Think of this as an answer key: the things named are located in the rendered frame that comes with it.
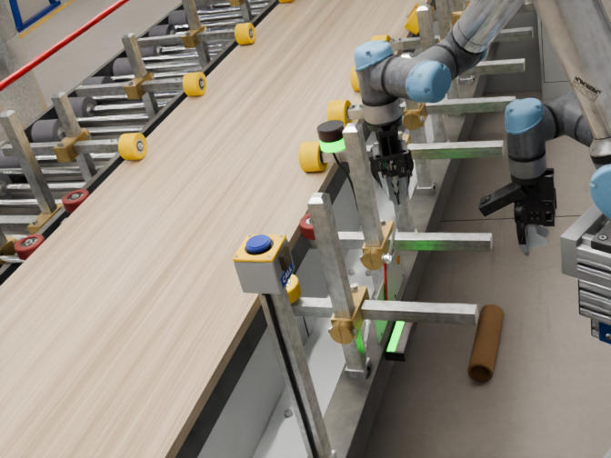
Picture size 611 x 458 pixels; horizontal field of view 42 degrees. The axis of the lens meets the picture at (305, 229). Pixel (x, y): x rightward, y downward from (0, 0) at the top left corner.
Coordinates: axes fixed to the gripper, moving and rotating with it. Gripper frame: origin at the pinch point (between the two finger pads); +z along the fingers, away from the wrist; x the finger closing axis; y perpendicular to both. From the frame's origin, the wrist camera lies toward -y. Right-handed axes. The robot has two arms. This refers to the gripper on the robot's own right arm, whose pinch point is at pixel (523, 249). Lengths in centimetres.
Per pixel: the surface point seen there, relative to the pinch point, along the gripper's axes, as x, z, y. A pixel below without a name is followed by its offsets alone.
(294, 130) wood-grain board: 49, -7, -71
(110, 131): 74, 2, -155
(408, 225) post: 19.4, 6.8, -31.4
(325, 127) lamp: -5, -35, -39
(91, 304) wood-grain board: -34, -7, -92
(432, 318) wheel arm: -26.4, -1.4, -15.3
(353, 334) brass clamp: -32.8, -1.5, -30.4
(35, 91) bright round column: 261, 60, -352
